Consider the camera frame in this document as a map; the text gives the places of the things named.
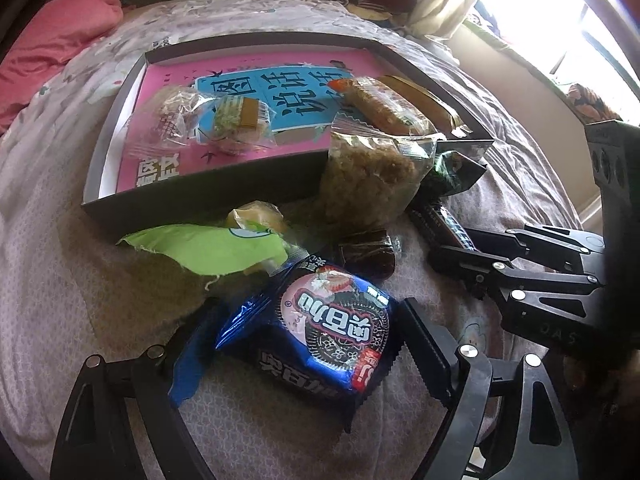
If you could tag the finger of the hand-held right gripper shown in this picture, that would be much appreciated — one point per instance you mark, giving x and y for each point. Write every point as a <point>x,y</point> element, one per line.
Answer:
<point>460,265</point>
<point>550,250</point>

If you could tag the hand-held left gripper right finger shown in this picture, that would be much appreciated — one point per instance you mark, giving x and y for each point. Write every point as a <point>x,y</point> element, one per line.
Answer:
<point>425,350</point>

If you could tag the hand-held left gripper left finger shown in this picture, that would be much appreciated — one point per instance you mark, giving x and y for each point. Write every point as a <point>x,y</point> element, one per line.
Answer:
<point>185,380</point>

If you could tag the brown chocolate bar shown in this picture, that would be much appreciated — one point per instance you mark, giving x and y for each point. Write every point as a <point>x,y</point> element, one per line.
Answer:
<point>442,220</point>

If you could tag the small dark candy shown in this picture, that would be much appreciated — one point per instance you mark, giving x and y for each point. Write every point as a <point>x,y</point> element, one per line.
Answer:
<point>370,252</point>

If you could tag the black green pea packet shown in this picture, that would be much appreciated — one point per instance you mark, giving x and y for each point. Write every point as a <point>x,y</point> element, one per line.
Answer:
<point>457,165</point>

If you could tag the blue cookie packet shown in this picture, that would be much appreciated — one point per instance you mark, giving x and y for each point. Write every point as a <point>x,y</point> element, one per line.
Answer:
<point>310,330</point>

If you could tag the clear crispy rice packet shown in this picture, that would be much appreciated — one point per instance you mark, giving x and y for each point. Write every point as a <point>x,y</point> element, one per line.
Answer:
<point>365,180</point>

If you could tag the green pastry packet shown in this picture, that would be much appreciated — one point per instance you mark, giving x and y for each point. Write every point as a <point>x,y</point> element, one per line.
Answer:
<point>200,250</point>

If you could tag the yellow snack packet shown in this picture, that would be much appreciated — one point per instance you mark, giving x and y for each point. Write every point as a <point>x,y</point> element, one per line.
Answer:
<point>430,102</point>

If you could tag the orange clear cracker packet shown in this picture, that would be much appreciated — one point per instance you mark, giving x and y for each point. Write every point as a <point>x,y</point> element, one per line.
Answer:
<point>385,105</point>

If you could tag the dark cardboard box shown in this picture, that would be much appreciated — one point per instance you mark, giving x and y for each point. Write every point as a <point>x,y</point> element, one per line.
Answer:
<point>200,200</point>

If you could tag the clear pastry packet pink print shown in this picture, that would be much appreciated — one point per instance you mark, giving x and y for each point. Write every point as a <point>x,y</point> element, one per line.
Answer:
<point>162,120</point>

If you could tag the clear green cake packet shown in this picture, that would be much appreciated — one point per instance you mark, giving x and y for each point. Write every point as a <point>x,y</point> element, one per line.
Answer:
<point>240,120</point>

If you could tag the floral grey quilt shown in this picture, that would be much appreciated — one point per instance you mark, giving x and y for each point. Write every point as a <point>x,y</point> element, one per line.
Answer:
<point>75,285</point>

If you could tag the window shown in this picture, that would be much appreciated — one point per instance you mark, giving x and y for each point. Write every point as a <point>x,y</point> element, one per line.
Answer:
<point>550,10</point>

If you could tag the clothes on window sill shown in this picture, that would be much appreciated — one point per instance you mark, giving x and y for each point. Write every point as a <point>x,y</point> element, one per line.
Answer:
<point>487,20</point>

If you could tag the pink book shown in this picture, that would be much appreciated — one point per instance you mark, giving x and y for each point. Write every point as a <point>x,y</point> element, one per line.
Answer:
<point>300,105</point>

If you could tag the pink quilt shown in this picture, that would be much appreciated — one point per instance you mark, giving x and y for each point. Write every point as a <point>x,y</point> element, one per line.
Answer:
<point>55,45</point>

